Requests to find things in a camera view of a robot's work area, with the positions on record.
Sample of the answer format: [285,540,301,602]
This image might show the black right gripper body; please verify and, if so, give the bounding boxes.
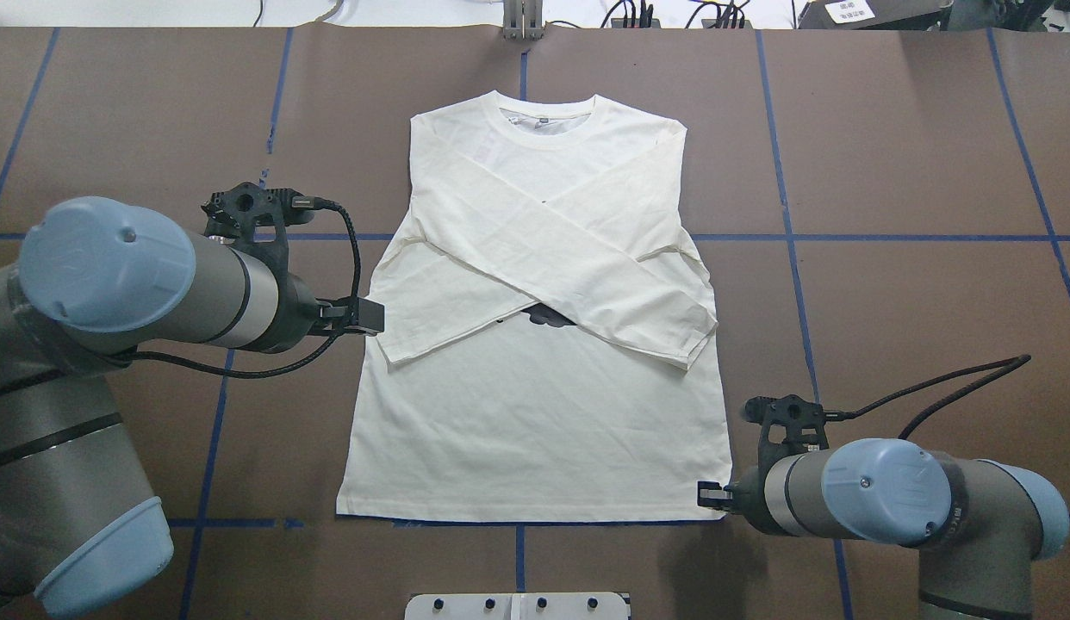
[718,468,768,526]

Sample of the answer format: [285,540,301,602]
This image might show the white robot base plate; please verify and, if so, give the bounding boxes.
[404,592,633,619]

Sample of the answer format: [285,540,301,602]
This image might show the black box white label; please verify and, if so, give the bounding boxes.
[796,1,953,31]

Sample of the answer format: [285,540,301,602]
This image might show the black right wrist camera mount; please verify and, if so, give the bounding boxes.
[740,394,830,474]

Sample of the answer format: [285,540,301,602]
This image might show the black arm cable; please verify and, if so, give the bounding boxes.
[113,196,364,380]
[824,354,1031,440]

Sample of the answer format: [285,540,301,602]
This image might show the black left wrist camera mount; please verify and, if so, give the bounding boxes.
[201,182,317,264]

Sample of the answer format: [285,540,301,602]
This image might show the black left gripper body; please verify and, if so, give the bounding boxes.
[315,297,385,337]

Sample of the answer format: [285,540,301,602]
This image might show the cream long-sleeve cat shirt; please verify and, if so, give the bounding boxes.
[334,91,732,524]

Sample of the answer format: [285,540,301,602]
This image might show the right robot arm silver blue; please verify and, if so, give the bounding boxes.
[697,438,1070,619]

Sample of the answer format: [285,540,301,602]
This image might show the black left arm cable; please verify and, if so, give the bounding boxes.
[113,196,364,380]

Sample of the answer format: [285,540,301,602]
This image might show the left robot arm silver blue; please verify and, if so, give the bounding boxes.
[0,182,384,619]

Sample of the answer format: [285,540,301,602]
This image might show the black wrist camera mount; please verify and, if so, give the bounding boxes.
[201,182,317,264]
[740,394,830,474]

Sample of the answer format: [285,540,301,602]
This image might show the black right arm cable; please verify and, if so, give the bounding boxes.
[824,354,1031,440]

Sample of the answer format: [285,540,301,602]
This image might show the grey aluminium frame post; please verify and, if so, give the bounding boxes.
[502,0,545,40]

